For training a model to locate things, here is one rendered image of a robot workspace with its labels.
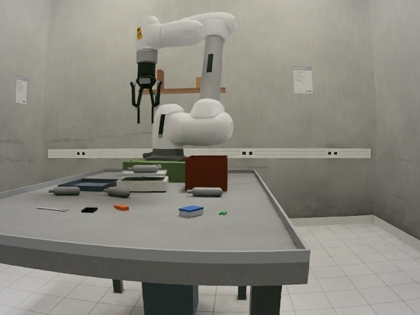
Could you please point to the orange block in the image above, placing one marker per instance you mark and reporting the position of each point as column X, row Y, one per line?
column 121, row 207

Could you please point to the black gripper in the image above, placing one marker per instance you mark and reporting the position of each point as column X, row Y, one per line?
column 146, row 68

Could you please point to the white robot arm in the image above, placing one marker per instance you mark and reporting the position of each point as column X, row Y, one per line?
column 207, row 124

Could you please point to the grey table edge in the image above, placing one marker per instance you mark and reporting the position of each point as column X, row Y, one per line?
column 302, row 254

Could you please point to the red open box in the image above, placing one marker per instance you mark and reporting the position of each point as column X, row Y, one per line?
column 206, row 172

